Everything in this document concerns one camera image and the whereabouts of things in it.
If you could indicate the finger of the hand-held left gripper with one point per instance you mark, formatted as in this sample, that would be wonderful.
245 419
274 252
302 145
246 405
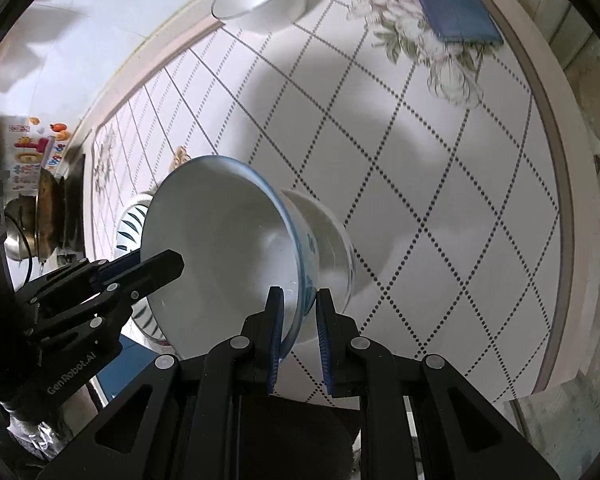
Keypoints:
160 265
117 267

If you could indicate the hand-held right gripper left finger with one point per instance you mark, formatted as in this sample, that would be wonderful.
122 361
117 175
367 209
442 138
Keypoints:
276 335

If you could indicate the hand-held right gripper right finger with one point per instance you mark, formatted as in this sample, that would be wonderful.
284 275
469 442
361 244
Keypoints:
325 340

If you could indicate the blue striped plate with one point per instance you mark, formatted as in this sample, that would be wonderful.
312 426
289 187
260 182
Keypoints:
130 230

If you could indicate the white bowl with blue pattern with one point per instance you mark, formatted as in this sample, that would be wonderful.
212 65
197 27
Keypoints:
220 240

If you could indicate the blue base cabinet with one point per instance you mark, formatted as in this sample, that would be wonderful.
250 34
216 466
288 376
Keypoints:
125 365

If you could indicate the black glass cooktop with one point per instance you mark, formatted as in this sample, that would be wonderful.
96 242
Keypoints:
74 210

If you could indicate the stainless steel steamer pot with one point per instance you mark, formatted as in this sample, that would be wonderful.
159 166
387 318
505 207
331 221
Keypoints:
16 232

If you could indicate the diamond pattern floral tablecloth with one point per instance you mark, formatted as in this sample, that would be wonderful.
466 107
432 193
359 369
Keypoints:
430 210

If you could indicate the blue smartphone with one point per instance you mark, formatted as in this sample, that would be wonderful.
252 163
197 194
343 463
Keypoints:
450 5

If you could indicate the colourful wall stickers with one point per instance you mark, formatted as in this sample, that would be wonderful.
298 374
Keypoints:
35 150

